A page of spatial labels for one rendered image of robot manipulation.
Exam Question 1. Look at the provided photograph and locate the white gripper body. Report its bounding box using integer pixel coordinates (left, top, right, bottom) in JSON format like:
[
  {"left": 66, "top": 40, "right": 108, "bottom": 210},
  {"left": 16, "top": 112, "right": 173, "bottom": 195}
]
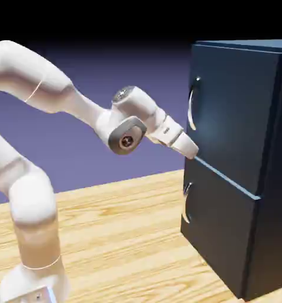
[{"left": 171, "top": 131, "right": 200, "bottom": 160}]

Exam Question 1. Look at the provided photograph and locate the tall dark blue cabinet door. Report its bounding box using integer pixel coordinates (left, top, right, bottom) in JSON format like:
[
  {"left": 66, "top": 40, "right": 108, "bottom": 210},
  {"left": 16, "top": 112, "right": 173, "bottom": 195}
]
[{"left": 185, "top": 44, "right": 282, "bottom": 197}]

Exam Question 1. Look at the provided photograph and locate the short dark blue cabinet door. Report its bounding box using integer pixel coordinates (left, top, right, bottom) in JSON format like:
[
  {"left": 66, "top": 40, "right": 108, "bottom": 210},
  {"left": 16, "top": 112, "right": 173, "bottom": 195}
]
[{"left": 180, "top": 157, "right": 262, "bottom": 299}]

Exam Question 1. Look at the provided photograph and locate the dark blue cabinet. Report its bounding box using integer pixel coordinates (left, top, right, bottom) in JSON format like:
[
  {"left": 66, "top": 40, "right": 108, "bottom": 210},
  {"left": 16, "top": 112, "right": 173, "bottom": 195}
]
[{"left": 180, "top": 39, "right": 282, "bottom": 302}]

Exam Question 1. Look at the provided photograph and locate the long curved silver handle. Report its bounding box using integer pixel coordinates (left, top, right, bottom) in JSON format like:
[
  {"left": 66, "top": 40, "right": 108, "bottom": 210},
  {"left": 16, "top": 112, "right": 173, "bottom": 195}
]
[{"left": 187, "top": 76, "right": 201, "bottom": 131}]

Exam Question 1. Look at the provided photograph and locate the short curved silver handle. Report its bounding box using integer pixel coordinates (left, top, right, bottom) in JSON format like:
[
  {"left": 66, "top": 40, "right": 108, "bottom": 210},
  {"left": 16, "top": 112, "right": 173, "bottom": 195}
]
[{"left": 181, "top": 181, "right": 194, "bottom": 224}]

